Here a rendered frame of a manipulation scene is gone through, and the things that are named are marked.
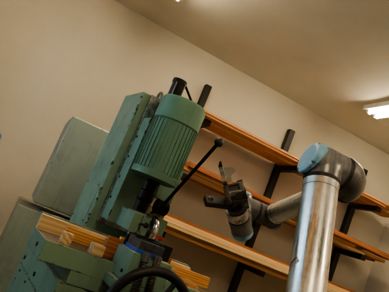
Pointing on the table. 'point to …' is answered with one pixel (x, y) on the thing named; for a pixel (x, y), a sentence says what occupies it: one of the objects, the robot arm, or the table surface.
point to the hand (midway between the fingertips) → (221, 174)
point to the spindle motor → (169, 140)
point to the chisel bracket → (132, 221)
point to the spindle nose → (146, 195)
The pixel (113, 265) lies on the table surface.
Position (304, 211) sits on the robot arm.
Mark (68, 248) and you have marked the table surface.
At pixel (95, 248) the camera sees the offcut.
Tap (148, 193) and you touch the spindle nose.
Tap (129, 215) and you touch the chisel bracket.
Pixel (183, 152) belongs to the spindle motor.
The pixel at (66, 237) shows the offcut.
